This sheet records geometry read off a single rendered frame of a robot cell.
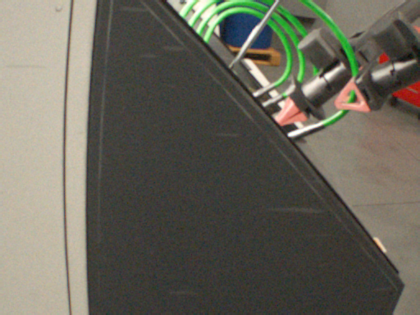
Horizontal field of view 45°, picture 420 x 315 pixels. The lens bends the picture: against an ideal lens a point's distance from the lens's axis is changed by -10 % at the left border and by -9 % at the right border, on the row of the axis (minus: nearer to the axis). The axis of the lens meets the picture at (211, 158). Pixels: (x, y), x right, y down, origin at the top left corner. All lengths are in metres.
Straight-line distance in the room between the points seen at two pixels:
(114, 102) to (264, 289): 0.40
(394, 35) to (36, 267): 0.68
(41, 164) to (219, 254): 0.30
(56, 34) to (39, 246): 0.33
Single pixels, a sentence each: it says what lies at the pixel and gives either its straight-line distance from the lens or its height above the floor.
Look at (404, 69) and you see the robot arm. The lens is 0.92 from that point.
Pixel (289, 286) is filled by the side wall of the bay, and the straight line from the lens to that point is 0.91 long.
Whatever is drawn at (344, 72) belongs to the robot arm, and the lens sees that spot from 1.08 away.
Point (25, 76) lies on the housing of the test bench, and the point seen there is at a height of 1.31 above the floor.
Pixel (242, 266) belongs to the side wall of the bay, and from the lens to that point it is 0.86.
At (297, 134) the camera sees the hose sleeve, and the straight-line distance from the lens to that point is 1.03.
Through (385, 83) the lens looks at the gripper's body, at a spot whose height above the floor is 1.30.
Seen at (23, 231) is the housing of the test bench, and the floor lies 1.07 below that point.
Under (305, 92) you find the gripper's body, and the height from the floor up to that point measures 1.21.
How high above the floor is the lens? 1.52
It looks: 25 degrees down
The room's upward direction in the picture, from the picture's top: 8 degrees clockwise
